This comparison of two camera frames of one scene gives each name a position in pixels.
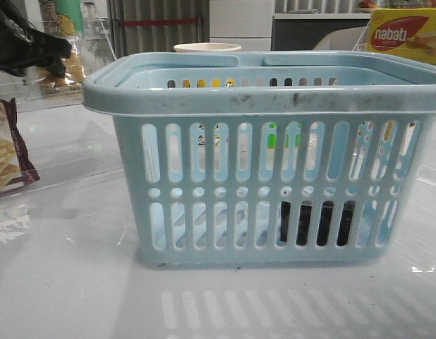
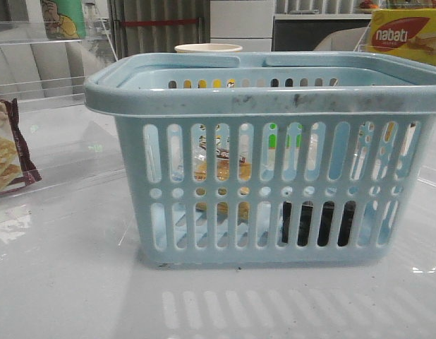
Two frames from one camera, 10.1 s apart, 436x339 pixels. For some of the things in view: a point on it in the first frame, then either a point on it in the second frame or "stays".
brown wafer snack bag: x=12 y=164 stays
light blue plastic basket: x=305 y=159 stays
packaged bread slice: x=75 y=75 -> x=222 y=162
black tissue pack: x=346 y=228 stays
